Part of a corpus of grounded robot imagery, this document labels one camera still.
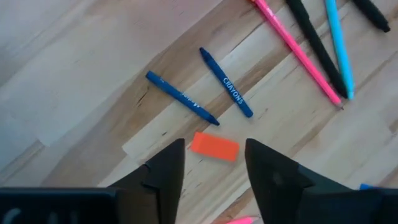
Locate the grey pen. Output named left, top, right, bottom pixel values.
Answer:
left=285, top=0, right=349, bottom=100

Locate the orange eraser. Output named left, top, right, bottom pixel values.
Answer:
left=190, top=131, right=240, bottom=162

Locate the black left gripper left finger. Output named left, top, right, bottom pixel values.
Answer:
left=107, top=138, right=187, bottom=224

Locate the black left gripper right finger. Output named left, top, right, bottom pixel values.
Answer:
left=244, top=138, right=358, bottom=224

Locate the black pen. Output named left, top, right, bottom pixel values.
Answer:
left=351, top=0, right=392, bottom=34

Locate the blue eraser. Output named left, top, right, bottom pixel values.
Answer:
left=359, top=182, right=380, bottom=191

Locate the light teal pen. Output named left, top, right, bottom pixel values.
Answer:
left=323, top=0, right=356, bottom=101

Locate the pink pencil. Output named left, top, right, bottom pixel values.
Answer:
left=250, top=0, right=345, bottom=110
left=226, top=215, right=261, bottom=224

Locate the blue crayon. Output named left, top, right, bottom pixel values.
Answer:
left=145, top=70, right=221, bottom=127
left=198, top=46, right=254, bottom=119

